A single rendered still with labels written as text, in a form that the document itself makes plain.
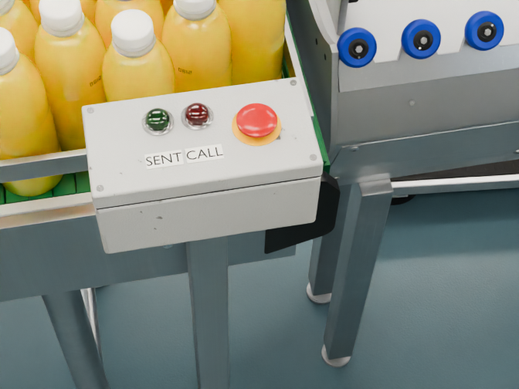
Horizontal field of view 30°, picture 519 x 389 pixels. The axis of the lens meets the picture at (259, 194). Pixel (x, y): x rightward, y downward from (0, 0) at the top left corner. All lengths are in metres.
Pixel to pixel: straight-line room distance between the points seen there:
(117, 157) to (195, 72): 0.18
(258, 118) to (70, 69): 0.21
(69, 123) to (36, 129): 0.06
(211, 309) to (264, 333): 0.86
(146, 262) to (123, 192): 0.34
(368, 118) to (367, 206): 0.27
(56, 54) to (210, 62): 0.15
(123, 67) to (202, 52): 0.09
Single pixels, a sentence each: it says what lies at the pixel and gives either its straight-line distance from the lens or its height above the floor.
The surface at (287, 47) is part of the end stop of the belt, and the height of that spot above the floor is 0.98.
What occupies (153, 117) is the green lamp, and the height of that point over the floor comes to 1.11.
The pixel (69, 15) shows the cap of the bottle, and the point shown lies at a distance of 0.94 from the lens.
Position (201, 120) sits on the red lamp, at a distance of 0.85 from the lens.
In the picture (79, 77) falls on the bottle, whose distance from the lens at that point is 0.97.
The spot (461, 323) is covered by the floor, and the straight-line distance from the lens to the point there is 2.02.
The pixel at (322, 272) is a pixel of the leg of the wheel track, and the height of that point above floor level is 0.14.
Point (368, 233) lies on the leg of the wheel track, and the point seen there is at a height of 0.52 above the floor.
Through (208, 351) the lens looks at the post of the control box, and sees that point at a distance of 1.21.
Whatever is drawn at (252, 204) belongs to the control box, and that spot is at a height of 1.05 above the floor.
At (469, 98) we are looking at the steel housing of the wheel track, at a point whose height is 0.87.
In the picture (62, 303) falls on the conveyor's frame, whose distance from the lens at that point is 1.24.
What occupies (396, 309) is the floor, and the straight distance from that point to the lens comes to 2.01.
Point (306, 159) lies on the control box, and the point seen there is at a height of 1.10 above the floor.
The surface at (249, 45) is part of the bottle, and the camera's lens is 1.03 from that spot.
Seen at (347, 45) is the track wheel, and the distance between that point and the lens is 1.09.
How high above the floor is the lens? 1.79
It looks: 57 degrees down
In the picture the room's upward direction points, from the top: 2 degrees clockwise
